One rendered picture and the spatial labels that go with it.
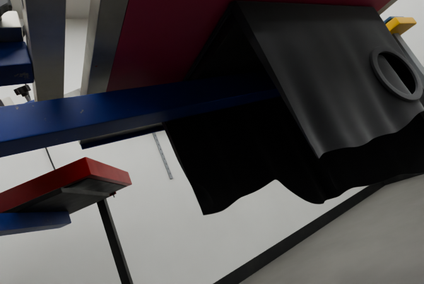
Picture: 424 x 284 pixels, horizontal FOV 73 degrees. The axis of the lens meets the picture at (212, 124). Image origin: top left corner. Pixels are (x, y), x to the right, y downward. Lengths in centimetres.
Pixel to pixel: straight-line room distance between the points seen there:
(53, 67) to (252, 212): 266
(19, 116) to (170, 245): 222
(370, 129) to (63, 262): 225
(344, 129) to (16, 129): 52
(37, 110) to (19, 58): 10
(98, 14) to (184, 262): 239
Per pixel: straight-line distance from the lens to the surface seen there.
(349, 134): 53
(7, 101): 97
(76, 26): 342
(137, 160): 271
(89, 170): 142
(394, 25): 110
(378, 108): 65
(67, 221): 154
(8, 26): 59
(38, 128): 52
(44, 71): 60
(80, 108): 53
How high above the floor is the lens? 65
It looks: 15 degrees up
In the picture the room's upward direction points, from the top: 25 degrees counter-clockwise
